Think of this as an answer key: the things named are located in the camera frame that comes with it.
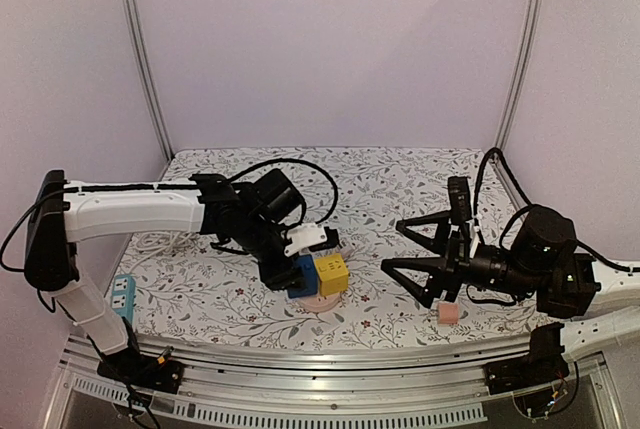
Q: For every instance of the left aluminium corner post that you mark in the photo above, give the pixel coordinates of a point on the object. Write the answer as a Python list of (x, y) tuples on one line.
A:
[(142, 62)]

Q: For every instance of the aluminium corner post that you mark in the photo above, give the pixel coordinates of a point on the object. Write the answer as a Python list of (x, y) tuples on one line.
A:
[(142, 62), (523, 56)]

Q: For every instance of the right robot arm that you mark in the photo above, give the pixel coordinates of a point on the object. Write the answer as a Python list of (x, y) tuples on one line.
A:
[(594, 301)]

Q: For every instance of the pink round power strip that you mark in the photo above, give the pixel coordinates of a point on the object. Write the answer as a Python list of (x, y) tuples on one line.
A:
[(319, 304)]

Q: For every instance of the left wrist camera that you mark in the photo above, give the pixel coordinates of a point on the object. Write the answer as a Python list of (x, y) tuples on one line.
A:
[(310, 236)]

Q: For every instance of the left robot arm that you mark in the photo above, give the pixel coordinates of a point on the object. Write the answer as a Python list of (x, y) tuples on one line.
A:
[(249, 214)]

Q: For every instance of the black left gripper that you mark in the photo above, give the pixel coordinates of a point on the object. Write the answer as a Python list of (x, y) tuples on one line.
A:
[(281, 276)]

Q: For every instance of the floral patterned table mat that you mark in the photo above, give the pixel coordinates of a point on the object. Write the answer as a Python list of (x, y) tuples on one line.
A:
[(186, 290)]

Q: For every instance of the yellow cube socket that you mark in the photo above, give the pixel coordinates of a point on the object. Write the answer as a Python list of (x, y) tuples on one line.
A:
[(333, 274)]

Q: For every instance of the right aluminium corner post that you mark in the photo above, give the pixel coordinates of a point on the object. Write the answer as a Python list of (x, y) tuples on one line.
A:
[(523, 56)]

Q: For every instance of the pink cube socket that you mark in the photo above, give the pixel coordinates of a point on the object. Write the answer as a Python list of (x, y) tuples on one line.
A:
[(448, 313)]

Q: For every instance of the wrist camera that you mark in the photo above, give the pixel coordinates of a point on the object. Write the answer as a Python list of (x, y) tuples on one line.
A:
[(310, 236), (460, 200)]

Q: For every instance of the light blue cube socket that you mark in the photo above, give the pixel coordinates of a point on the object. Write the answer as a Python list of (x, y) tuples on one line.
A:
[(122, 297)]

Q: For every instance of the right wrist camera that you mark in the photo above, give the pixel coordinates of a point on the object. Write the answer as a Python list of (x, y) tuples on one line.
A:
[(460, 200)]

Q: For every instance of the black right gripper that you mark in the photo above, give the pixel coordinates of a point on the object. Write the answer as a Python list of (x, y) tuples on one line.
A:
[(451, 255)]

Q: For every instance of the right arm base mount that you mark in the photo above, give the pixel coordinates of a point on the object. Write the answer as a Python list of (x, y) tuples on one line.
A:
[(543, 363)]

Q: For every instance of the aluminium front rail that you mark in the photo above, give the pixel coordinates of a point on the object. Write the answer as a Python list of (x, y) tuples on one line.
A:
[(436, 386)]

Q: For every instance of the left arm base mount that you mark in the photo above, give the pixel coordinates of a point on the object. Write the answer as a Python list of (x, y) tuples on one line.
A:
[(131, 367)]

